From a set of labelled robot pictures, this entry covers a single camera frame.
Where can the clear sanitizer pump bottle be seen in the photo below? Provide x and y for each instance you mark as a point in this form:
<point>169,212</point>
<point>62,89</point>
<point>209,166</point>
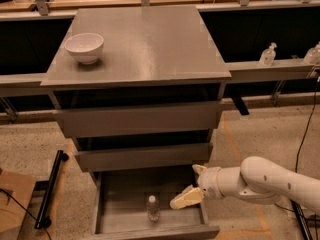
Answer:
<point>268,55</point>

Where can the clear plastic water bottle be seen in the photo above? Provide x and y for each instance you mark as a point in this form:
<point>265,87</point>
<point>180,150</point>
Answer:
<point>153,208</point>

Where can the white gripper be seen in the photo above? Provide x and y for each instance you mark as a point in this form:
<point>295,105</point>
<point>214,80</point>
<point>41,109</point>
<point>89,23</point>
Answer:
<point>208,180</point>

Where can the grey metal rail frame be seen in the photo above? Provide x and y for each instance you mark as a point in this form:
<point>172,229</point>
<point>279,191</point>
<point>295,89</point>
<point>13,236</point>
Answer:
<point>266,70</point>

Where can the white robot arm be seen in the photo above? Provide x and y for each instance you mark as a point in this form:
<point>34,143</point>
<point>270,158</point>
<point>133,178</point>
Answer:
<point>256,180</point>

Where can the grey drawer cabinet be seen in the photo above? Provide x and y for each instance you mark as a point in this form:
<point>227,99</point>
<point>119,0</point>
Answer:
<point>140,140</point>

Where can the grey open bottom drawer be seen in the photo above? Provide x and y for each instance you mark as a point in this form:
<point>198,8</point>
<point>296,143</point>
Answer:
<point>120,206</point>

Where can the grey middle drawer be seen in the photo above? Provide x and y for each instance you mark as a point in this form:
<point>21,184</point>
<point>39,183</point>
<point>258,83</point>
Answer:
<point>144,157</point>

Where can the white ceramic bowl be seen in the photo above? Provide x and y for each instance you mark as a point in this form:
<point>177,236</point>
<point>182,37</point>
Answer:
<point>85,48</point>

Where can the brown cardboard box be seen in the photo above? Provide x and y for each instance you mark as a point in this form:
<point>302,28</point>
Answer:
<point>14,198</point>

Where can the grey top drawer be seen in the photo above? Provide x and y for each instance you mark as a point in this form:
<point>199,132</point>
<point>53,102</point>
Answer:
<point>134,120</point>

